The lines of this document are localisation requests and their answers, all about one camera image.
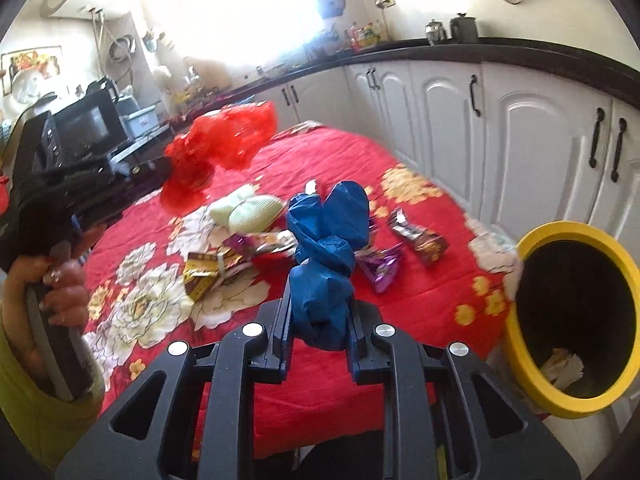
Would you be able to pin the red floral tablecloth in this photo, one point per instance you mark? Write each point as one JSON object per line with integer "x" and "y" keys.
{"x": 310, "y": 160}

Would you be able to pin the brown red snack wrapper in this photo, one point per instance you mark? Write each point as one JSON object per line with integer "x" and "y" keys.
{"x": 419, "y": 240}

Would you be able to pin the group of condiment bottles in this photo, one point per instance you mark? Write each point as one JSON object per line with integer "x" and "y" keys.
{"x": 367, "y": 35}

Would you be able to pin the steel kettle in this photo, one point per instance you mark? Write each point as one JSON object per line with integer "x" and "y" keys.
{"x": 436, "y": 32}

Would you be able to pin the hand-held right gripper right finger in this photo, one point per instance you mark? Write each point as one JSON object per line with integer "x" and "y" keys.
{"x": 366, "y": 346}

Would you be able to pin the white kitchen cabinets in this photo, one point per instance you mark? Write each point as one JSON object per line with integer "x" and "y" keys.
{"x": 540, "y": 135}

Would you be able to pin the small round fan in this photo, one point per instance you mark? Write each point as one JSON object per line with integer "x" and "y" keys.
{"x": 330, "y": 2}

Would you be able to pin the white jug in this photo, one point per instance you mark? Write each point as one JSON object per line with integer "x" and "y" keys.
{"x": 162, "y": 82}

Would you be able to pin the red plastic bag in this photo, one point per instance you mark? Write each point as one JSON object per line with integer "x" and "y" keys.
{"x": 220, "y": 140}

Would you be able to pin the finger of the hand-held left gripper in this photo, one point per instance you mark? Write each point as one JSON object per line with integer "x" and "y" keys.
{"x": 135, "y": 187}

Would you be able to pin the purple yellow snack wrapper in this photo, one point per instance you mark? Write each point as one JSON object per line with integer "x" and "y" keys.
{"x": 260, "y": 245}

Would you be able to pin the wall picture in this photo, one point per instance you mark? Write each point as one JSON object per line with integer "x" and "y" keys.
{"x": 30, "y": 62}

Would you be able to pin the grey storage box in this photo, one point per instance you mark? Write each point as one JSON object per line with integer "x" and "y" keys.
{"x": 142, "y": 120}

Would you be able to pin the black kettle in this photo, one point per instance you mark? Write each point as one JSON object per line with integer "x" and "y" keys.
{"x": 464, "y": 29}

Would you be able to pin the yellow red snack wrapper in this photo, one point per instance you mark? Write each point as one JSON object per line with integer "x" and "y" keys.
{"x": 207, "y": 272}

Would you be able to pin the white paper scrap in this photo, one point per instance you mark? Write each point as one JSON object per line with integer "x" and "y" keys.
{"x": 562, "y": 370}

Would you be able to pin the blue plastic bag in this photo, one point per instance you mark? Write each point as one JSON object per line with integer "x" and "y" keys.
{"x": 325, "y": 260}

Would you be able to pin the black kitchen countertop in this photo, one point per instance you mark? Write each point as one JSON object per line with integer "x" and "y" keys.
{"x": 500, "y": 52}

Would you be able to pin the person's left hand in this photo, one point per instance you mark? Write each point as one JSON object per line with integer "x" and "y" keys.
{"x": 67, "y": 290}

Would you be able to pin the black microwave oven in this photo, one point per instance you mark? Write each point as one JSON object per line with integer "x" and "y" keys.
{"x": 87, "y": 122}

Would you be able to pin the yellow rimmed black bin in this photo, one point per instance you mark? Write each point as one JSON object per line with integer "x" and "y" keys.
{"x": 520, "y": 355}

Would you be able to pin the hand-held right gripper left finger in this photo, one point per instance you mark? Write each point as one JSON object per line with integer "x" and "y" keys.
{"x": 279, "y": 342}

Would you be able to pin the mint green cloth pouch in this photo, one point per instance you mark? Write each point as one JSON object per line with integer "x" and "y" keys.
{"x": 245, "y": 210}

